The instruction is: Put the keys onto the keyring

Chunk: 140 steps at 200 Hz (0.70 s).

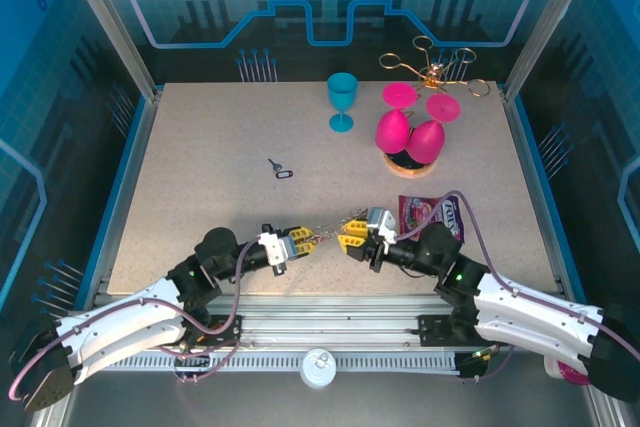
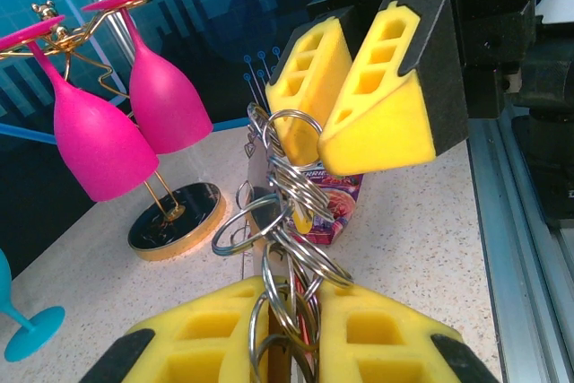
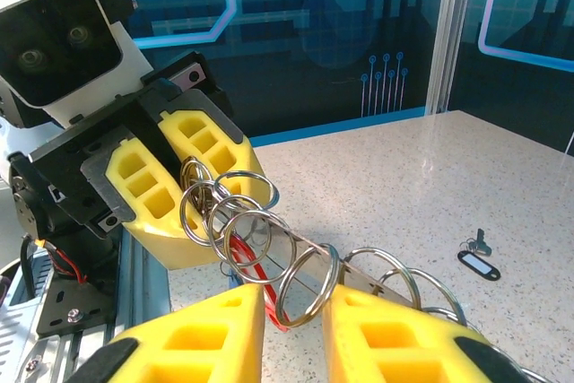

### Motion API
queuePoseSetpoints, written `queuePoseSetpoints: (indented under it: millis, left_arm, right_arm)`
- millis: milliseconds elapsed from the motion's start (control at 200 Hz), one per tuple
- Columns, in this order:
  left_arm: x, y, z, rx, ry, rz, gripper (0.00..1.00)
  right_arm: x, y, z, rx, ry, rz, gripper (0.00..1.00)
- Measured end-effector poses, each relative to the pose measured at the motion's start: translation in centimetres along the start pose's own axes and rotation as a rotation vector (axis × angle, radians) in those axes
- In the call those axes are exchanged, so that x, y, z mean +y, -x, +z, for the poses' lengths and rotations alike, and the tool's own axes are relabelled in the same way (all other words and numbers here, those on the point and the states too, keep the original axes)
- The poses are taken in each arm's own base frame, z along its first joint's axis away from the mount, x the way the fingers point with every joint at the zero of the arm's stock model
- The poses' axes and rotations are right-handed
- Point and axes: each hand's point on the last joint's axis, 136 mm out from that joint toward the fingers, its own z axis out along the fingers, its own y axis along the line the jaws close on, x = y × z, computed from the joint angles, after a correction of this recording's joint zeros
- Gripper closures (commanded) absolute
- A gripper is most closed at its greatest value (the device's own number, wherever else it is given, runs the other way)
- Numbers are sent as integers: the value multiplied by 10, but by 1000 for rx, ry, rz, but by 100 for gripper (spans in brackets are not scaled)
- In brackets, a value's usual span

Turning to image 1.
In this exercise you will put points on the silver keyring with keys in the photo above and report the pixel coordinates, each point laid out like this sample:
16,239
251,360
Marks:
327,236

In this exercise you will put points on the small key with black tag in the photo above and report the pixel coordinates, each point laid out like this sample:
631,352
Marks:
272,163

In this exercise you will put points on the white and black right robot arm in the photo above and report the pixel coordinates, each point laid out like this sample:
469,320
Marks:
530,342

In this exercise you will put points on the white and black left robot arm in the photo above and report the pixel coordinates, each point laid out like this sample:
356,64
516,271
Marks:
125,347

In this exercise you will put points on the purple snack packet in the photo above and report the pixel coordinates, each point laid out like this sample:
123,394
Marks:
415,212

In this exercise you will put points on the pink plastic goblet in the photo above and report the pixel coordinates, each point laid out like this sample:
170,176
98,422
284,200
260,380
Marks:
427,142
392,132

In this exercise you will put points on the white tin can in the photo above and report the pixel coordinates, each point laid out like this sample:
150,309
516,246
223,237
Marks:
317,369

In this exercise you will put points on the teal plastic goblet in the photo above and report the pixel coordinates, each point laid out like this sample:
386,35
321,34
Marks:
342,92

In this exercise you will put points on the white cup with pink lid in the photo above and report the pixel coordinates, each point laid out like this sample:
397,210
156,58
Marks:
555,369

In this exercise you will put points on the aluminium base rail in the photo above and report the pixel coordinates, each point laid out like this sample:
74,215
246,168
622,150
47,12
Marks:
325,317

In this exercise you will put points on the aluminium side rail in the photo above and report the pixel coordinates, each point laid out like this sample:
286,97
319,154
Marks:
535,187
129,187

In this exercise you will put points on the aluminium frame post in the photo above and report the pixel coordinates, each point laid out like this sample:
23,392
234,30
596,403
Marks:
115,27
547,22

